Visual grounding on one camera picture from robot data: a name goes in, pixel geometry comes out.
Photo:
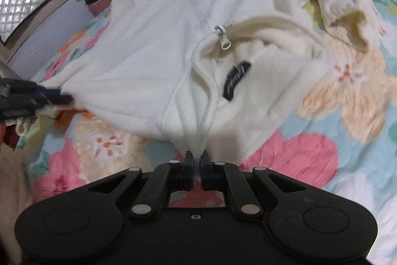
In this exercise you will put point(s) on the white fleece zip jacket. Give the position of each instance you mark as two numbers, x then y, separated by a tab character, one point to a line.
149	50

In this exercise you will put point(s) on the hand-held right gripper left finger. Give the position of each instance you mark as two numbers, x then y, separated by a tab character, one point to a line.
188	172

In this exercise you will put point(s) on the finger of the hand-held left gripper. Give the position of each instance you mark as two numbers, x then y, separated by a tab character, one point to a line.
54	96

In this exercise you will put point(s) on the floral printed blanket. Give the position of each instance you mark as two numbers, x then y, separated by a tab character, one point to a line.
325	144

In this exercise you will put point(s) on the lavender wall sheet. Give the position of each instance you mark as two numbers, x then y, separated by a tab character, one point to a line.
55	32

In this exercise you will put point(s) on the red cloth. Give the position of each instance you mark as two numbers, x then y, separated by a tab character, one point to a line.
6	133

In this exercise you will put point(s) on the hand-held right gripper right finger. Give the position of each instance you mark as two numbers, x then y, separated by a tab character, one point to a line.
206	172

